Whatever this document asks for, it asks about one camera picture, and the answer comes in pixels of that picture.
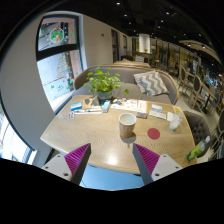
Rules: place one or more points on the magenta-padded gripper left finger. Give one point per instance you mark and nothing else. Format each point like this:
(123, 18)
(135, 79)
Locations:
(77, 160)

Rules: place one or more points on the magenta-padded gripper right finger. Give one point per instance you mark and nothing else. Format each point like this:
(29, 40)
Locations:
(148, 160)

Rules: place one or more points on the clear green-labelled drink bottle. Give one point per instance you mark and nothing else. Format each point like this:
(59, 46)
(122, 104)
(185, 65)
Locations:
(195, 152)

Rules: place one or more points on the flat round red coaster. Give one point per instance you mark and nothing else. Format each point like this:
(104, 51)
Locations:
(153, 133)

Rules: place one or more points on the brown and white cup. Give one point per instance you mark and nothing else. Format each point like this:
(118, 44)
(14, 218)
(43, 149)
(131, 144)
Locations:
(127, 126)

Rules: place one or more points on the clear plastic cup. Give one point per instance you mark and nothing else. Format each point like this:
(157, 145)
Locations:
(175, 122)

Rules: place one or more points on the blue and white card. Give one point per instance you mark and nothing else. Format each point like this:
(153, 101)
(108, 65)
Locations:
(76, 106)

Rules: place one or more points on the grey tufted armchair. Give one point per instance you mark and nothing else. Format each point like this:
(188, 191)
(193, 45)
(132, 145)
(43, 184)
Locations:
(196, 128)

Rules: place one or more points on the grey standing table card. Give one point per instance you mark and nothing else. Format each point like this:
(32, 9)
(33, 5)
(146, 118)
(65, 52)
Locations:
(91, 102)

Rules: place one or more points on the small blue box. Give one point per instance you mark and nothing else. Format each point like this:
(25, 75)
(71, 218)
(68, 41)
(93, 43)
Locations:
(106, 106)

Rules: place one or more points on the grey chevron cushion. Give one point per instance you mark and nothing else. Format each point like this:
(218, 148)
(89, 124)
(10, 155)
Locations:
(151, 83)

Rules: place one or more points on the green potted plant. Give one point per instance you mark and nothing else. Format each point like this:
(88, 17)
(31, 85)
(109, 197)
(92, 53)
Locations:
(101, 81)

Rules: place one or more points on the dark-framed decorated window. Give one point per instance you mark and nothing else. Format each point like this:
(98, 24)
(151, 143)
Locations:
(56, 78)

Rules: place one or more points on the group of dining chairs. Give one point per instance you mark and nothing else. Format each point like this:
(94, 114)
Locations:
(196, 88)

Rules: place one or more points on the grey curved sofa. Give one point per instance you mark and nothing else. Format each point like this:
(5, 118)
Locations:
(128, 75)

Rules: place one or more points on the group of ceiling lights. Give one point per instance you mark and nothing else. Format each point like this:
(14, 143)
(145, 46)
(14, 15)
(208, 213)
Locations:
(165, 13)

